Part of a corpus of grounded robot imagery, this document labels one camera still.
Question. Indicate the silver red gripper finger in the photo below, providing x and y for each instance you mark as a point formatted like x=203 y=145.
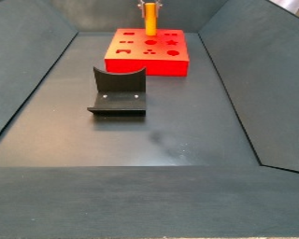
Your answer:
x=158 y=6

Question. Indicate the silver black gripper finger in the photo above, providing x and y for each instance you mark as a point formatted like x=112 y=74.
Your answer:
x=140 y=5

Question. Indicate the yellow oval peg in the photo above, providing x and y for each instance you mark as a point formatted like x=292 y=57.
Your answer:
x=150 y=18

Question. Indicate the black curved fixture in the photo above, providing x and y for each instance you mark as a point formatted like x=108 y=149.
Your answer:
x=120 y=93

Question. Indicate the red shape-sorter block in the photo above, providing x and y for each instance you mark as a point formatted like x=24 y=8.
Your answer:
x=161 y=53

